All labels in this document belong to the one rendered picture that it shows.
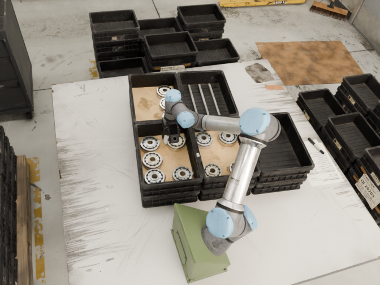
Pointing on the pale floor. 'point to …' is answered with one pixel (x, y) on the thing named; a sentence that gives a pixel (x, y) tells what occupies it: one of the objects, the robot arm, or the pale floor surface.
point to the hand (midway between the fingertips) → (170, 143)
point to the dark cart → (14, 65)
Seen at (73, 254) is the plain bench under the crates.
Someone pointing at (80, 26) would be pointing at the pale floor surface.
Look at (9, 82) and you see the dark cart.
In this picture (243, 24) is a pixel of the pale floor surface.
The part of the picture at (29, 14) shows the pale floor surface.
